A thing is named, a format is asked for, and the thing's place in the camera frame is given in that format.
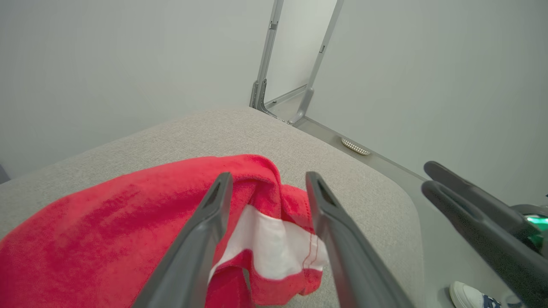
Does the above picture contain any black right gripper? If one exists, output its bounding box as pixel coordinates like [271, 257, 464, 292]
[421, 161, 548, 308]

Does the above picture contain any thin grey metal leg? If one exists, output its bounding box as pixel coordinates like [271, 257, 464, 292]
[250, 0, 284, 113]

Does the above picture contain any red and white garment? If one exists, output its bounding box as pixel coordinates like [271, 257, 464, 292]
[0, 154, 330, 308]

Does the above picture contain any grey partition post curved foot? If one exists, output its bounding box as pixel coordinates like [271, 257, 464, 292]
[288, 0, 345, 126]

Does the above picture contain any cream perforated laundry basket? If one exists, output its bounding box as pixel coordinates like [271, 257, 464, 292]
[341, 137, 371, 156]

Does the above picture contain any white sneaker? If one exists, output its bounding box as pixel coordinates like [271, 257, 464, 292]
[450, 281, 501, 308]

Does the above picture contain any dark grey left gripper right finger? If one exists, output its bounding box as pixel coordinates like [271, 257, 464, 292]
[305, 172, 414, 308]

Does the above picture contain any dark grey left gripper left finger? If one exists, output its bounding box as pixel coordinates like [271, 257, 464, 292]
[132, 172, 234, 308]

